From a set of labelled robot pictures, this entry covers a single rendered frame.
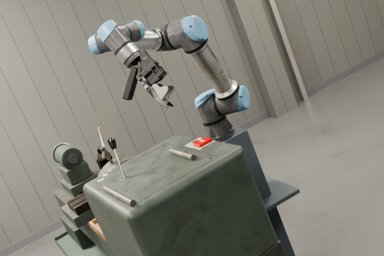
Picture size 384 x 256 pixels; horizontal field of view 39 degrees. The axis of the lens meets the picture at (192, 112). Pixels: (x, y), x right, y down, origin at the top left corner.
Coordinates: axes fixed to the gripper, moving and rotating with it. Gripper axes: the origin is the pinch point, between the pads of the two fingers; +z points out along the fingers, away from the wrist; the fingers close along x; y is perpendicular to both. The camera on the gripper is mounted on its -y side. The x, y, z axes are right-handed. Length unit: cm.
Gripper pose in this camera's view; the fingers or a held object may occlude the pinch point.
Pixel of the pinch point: (166, 106)
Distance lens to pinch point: 183.3
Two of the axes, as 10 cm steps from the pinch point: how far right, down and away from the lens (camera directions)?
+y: 7.2, -6.6, -1.9
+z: 6.6, 7.4, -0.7
